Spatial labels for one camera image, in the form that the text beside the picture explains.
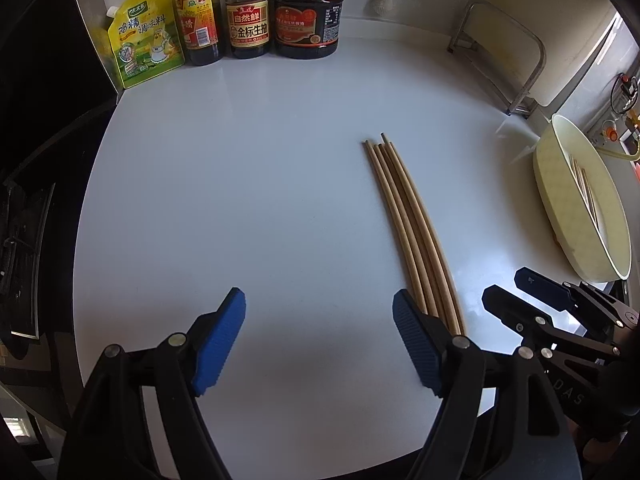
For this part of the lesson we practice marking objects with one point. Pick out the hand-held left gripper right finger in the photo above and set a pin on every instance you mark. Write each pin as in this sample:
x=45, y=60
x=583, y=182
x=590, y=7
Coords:
x=415, y=340

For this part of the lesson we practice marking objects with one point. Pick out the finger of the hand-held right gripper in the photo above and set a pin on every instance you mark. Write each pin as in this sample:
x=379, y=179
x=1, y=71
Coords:
x=510, y=307
x=542, y=285

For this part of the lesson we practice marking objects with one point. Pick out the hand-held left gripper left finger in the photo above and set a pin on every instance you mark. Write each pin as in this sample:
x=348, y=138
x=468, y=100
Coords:
x=220, y=340

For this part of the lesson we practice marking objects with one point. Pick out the cream round bowl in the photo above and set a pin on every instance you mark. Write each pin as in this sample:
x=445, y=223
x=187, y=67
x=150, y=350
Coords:
x=565, y=210

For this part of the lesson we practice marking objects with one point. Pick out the pile of wooden chopsticks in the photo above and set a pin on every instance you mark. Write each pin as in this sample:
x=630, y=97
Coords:
x=585, y=187

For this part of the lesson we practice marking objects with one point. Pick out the person's right hand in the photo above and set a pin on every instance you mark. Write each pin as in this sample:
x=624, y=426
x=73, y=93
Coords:
x=585, y=444

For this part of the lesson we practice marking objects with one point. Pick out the gas valve with pipe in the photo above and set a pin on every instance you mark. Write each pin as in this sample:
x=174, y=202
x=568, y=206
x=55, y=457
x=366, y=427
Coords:
x=627, y=105

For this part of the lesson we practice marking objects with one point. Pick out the black gas stove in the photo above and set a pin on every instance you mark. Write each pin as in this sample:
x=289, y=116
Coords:
x=22, y=260

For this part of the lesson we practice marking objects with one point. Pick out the metal board rack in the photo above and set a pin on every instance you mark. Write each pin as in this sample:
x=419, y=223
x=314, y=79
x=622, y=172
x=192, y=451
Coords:
x=520, y=55

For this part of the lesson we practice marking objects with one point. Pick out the white cutting board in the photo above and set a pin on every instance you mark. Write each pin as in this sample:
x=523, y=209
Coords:
x=560, y=25

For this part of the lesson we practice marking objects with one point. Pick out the yellow seasoning pouch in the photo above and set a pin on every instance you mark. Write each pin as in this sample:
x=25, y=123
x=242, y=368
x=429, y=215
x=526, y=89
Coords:
x=145, y=40

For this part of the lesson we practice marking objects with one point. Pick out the small yellow-capped vinegar bottle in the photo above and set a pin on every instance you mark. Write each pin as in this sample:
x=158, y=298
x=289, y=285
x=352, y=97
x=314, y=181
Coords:
x=199, y=25

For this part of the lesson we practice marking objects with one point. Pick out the yellow-capped soy sauce bottle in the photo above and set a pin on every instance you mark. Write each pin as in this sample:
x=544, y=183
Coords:
x=248, y=20

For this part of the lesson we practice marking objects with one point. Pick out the large red-capped soy sauce jug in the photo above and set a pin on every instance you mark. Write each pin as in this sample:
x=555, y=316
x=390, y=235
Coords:
x=307, y=20

